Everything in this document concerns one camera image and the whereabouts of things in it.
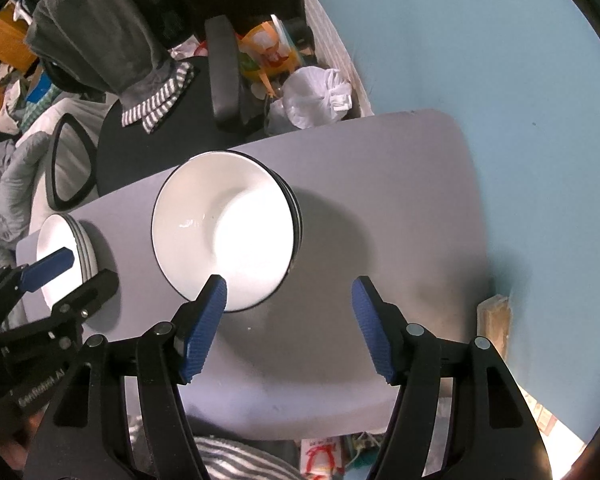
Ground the orange snack bag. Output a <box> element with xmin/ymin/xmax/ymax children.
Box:
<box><xmin>237</xmin><ymin>20</ymin><xmax>301</xmax><ymax>83</ymax></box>

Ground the white bowl with black rim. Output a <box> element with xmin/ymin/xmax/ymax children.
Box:
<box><xmin>275</xmin><ymin>175</ymin><xmax>306</xmax><ymax>261</ymax></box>
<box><xmin>260</xmin><ymin>160</ymin><xmax>302</xmax><ymax>281</ymax></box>
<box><xmin>151</xmin><ymin>151</ymin><xmax>296</xmax><ymax>313</ymax></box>

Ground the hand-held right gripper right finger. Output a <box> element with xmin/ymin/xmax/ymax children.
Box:
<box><xmin>351</xmin><ymin>275</ymin><xmax>553</xmax><ymax>480</ymax></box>

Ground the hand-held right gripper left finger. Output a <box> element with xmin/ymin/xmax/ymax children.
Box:
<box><xmin>22</xmin><ymin>274</ymin><xmax>228</xmax><ymax>480</ymax></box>

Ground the person's left forearm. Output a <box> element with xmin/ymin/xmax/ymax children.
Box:
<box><xmin>0</xmin><ymin>420</ymin><xmax>33</xmax><ymax>473</ymax></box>

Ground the grey striped cloth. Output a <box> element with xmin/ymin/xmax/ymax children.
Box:
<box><xmin>192</xmin><ymin>435</ymin><xmax>303</xmax><ymax>480</ymax></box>

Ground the white plastic bag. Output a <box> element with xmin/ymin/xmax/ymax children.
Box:
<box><xmin>265</xmin><ymin>65</ymin><xmax>355</xmax><ymax>136</ymax></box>

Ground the grey puffer jacket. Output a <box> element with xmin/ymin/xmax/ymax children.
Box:
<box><xmin>0</xmin><ymin>130</ymin><xmax>56</xmax><ymax>271</ymax></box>

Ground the wooden block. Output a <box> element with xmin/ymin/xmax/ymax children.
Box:
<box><xmin>476</xmin><ymin>294</ymin><xmax>512</xmax><ymax>366</ymax></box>

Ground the grey garment with striped cuffs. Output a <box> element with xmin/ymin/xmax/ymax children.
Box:
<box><xmin>24</xmin><ymin>0</ymin><xmax>197</xmax><ymax>135</ymax></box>

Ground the light grey bedding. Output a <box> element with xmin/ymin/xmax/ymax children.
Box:
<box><xmin>17</xmin><ymin>95</ymin><xmax>106</xmax><ymax>241</ymax></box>

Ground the green checkered cloth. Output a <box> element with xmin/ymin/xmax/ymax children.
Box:
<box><xmin>17</xmin><ymin>72</ymin><xmax>63</xmax><ymax>126</ymax></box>

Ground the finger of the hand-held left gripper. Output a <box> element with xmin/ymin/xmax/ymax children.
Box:
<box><xmin>0</xmin><ymin>269</ymin><xmax>120</xmax><ymax>346</ymax></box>
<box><xmin>0</xmin><ymin>247</ymin><xmax>76</xmax><ymax>311</ymax></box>

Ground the printed cardboard box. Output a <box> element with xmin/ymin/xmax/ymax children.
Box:
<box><xmin>522</xmin><ymin>390</ymin><xmax>588</xmax><ymax>461</ymax></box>

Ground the wooden furniture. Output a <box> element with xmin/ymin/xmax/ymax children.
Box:
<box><xmin>0</xmin><ymin>15</ymin><xmax>41</xmax><ymax>126</ymax></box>

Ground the red and white packet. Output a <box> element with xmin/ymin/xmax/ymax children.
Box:
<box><xmin>300</xmin><ymin>435</ymin><xmax>343</xmax><ymax>480</ymax></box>

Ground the black office chair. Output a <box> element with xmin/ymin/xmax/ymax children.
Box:
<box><xmin>45</xmin><ymin>0</ymin><xmax>311</xmax><ymax>213</ymax></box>

